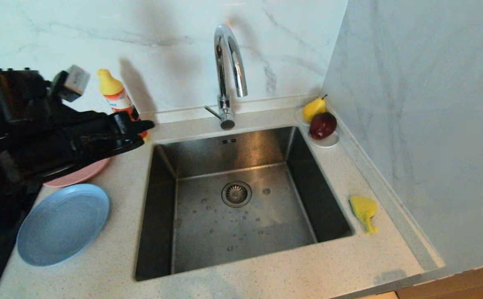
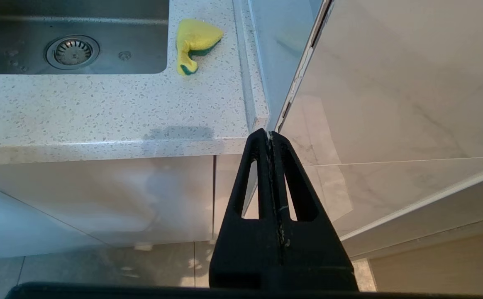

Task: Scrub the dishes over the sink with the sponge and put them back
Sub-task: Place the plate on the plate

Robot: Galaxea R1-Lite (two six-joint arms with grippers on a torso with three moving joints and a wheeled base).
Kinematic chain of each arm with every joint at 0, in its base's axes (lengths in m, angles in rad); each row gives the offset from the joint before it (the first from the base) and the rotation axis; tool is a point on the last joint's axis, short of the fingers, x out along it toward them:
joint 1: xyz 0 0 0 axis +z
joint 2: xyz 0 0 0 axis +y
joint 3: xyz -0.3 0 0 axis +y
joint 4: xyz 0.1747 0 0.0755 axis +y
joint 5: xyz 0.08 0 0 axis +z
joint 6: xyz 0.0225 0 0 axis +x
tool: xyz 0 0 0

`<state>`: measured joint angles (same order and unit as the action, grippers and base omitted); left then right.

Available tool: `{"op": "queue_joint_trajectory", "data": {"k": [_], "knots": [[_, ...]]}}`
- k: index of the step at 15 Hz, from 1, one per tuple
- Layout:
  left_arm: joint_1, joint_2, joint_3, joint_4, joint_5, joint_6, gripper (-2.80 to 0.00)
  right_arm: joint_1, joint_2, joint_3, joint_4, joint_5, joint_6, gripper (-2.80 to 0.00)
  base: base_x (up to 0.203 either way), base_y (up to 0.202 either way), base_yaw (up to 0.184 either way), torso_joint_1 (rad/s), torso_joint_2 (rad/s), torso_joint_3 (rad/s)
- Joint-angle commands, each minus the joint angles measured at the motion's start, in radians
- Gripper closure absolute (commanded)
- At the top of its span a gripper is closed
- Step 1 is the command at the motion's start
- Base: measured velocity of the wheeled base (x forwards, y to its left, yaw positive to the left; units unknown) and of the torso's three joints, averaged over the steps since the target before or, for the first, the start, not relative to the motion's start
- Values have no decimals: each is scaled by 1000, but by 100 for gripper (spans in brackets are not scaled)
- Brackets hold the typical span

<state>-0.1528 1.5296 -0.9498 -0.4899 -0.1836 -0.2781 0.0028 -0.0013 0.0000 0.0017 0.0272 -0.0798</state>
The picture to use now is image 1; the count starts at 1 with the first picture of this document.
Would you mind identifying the pink plastic plate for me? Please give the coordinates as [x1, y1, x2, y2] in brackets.
[42, 157, 111, 188]

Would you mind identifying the orange detergent bottle yellow cap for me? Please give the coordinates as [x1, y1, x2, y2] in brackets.
[97, 69, 149, 142]

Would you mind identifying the chrome gooseneck faucet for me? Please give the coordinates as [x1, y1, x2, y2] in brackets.
[203, 24, 249, 131]

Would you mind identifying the blue plastic plate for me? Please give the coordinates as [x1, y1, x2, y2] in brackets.
[17, 184, 111, 267]

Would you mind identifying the yellow fish-shaped sponge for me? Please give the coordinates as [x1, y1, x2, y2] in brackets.
[349, 196, 379, 235]

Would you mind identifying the stainless steel sink basin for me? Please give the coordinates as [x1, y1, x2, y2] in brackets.
[134, 126, 354, 282]

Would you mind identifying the round metal drain strainer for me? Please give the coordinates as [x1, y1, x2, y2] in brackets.
[221, 181, 252, 208]

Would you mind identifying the yellow pear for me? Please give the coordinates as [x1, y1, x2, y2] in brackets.
[302, 94, 327, 123]

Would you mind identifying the dark red apple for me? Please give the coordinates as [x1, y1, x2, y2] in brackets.
[308, 112, 337, 140]

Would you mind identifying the small white dish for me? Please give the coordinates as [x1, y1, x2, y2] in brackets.
[294, 106, 340, 149]

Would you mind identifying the wooden cabinet panel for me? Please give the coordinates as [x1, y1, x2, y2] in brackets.
[395, 258, 483, 299]

